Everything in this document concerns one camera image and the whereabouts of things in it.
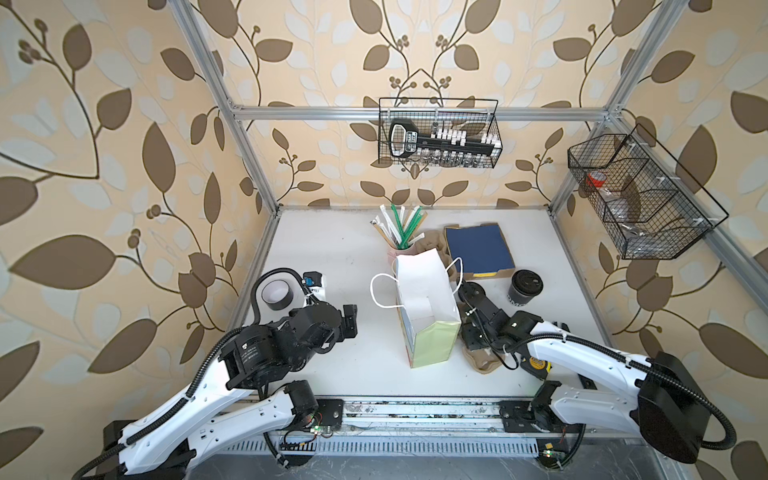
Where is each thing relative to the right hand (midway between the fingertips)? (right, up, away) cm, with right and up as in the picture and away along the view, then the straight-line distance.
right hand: (470, 336), depth 84 cm
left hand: (-33, +11, -17) cm, 38 cm away
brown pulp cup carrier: (-7, +28, +23) cm, 36 cm away
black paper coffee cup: (+17, +14, +3) cm, 22 cm away
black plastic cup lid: (+5, +10, +18) cm, 21 cm away
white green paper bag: (-10, +2, +8) cm, 13 cm away
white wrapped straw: (-23, +32, +12) cm, 41 cm away
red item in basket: (+39, +46, +5) cm, 60 cm away
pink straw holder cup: (-15, +24, +13) cm, 31 cm away
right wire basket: (+42, +36, -11) cm, 56 cm away
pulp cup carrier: (+4, -7, 0) cm, 7 cm away
